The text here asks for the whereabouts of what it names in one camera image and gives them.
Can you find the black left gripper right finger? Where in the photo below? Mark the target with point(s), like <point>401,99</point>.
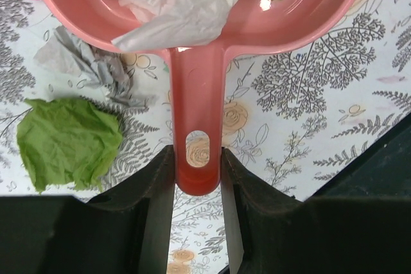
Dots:
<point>270,232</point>

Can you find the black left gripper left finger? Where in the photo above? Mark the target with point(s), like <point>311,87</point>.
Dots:
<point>123,230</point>

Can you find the green paper scrap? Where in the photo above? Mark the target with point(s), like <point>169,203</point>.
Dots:
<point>67,141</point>

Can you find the pink dustpan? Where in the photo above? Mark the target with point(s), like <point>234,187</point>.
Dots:
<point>197,73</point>

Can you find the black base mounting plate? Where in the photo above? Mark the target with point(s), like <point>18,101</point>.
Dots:
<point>383,170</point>

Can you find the grey crumpled paper scrap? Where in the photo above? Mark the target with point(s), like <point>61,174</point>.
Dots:
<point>64,52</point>

